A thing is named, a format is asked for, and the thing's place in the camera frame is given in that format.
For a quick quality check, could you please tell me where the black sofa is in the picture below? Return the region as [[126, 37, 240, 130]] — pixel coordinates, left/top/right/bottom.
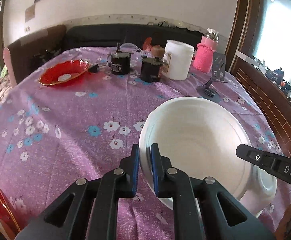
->
[[62, 24, 203, 51]]

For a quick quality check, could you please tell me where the wooden cabinet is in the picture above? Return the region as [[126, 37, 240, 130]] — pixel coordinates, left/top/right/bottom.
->
[[230, 51, 291, 157]]

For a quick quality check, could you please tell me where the pink armchair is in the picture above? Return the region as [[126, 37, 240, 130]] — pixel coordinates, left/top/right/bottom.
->
[[3, 48, 17, 87]]

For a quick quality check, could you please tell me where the pink sleeved bottle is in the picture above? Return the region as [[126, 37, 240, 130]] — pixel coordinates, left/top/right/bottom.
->
[[193, 28, 219, 73]]

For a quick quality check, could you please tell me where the white plastic jar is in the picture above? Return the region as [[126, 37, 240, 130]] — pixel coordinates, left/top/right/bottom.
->
[[162, 40, 194, 81]]

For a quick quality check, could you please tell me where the black motor left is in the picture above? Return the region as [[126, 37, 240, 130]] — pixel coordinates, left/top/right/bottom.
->
[[109, 43, 132, 75]]

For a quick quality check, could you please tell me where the large red wedding plate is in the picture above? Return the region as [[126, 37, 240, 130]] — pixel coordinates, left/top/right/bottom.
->
[[0, 190, 21, 239]]

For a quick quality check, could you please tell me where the black motor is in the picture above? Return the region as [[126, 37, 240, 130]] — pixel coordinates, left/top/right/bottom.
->
[[109, 43, 132, 75], [140, 56, 167, 83]]

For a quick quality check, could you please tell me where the large white bowl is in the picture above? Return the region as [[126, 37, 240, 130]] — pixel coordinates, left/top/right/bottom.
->
[[139, 97, 253, 211]]

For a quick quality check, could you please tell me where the small red glass plate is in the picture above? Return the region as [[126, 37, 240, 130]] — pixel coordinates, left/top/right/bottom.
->
[[38, 60, 92, 87]]

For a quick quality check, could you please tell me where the purple floral tablecloth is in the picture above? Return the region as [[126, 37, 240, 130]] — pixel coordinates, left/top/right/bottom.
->
[[0, 47, 282, 239]]

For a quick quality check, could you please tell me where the black phone stand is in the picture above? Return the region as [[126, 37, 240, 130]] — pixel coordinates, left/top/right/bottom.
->
[[196, 52, 226, 103]]

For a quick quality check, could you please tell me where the small white bowl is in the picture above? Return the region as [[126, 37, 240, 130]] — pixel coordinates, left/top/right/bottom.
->
[[239, 165, 277, 217]]

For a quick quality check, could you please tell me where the black motor right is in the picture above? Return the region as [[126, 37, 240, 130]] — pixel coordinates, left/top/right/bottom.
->
[[140, 56, 167, 83]]

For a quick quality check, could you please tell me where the red plastic bag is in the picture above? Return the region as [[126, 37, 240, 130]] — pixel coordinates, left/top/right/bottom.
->
[[142, 37, 152, 51]]

